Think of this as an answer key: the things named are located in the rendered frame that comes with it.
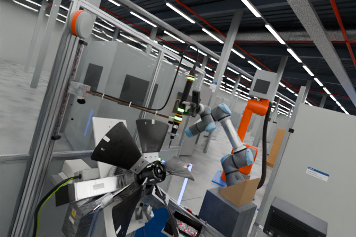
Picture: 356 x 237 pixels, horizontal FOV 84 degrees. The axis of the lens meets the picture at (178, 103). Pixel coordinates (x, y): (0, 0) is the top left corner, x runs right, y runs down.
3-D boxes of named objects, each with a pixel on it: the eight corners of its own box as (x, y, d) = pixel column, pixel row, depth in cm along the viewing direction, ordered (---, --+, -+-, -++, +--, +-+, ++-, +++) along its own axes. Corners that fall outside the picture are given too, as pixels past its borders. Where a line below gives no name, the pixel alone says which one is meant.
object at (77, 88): (65, 92, 117) (69, 79, 117) (71, 93, 124) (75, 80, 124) (81, 98, 117) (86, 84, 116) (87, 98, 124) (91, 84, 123)
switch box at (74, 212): (61, 230, 125) (70, 197, 124) (74, 225, 133) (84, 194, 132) (71, 246, 117) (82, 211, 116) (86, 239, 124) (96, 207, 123)
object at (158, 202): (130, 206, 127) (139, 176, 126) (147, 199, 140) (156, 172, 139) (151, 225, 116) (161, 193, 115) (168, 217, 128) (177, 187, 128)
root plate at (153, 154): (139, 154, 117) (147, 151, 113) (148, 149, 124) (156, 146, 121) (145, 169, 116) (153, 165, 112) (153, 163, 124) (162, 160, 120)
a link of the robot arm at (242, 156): (240, 167, 167) (212, 109, 182) (257, 161, 161) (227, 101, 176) (237, 170, 157) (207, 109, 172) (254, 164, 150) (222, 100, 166)
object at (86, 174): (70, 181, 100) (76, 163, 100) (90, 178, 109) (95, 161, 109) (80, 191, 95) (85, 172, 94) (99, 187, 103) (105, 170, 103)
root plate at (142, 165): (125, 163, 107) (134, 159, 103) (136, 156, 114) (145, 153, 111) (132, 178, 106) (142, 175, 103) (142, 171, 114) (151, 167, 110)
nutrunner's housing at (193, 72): (168, 138, 118) (192, 63, 116) (169, 136, 122) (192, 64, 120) (174, 140, 118) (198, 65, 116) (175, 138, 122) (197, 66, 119)
